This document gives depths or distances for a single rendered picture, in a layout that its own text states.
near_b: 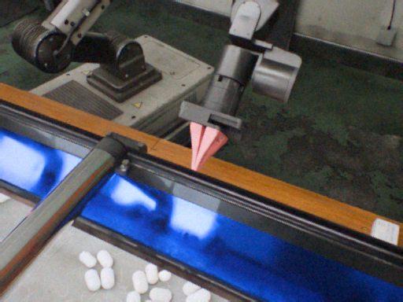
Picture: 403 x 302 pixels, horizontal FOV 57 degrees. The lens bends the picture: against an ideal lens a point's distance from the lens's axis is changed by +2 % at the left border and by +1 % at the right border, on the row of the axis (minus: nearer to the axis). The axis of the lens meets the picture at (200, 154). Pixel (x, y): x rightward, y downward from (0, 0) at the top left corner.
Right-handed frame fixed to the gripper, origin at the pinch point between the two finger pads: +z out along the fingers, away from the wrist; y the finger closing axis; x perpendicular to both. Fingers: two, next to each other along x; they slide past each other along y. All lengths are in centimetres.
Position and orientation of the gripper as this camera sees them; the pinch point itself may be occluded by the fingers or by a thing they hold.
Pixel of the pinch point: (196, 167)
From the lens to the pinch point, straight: 58.2
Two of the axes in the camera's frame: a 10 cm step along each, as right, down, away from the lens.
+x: 2.8, 1.3, 9.5
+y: 8.9, 3.3, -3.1
